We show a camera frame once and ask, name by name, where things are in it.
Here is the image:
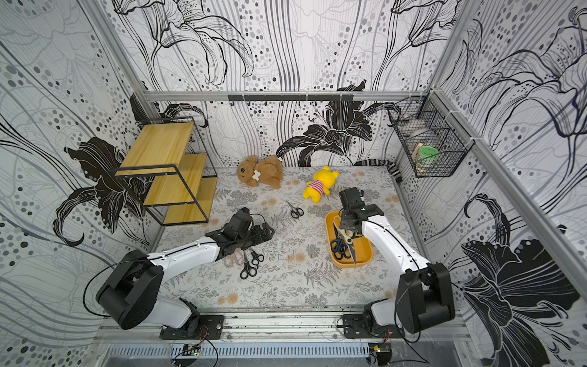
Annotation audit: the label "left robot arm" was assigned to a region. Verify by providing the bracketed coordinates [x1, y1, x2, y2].
[96, 207, 275, 339]

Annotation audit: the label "yellow plush bear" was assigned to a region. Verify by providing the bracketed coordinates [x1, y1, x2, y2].
[302, 166, 339, 203]

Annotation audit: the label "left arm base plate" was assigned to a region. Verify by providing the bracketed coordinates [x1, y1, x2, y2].
[160, 298, 225, 340]

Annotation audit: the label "wooden tiered shelf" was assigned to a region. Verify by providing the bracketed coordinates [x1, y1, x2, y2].
[114, 116, 218, 226]

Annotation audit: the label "small black scissors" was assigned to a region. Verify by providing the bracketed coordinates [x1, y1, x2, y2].
[286, 201, 305, 220]

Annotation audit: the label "white cable duct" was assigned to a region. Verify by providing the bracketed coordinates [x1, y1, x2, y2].
[105, 342, 370, 360]

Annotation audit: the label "all black scissors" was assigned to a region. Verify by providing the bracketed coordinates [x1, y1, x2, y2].
[330, 225, 352, 261]

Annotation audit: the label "yellow storage box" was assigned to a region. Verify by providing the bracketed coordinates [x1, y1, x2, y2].
[325, 211, 373, 269]

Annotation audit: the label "black wire basket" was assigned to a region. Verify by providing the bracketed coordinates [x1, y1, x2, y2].
[388, 96, 468, 178]

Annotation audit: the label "black scissors long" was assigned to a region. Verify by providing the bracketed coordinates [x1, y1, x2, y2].
[239, 253, 258, 280]

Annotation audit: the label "black wall hook rail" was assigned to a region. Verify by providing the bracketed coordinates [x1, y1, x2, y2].
[228, 93, 355, 102]

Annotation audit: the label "green lidded jar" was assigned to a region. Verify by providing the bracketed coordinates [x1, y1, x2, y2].
[416, 145, 440, 171]

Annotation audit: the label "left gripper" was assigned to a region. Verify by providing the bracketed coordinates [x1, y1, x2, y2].
[235, 222, 276, 250]

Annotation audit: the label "pink scissors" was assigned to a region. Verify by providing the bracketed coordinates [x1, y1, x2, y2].
[223, 250, 245, 268]

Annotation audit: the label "brown teddy bear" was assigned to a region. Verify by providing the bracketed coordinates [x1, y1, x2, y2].
[236, 155, 284, 189]

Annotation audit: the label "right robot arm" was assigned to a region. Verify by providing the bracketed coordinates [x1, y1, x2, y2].
[339, 187, 456, 334]

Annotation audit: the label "black scissors short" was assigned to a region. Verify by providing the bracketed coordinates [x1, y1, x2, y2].
[250, 248, 264, 269]

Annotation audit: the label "cream kitchen scissors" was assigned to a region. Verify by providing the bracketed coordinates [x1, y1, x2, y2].
[333, 215, 358, 265]

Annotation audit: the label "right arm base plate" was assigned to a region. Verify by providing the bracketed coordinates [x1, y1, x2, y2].
[342, 311, 405, 339]

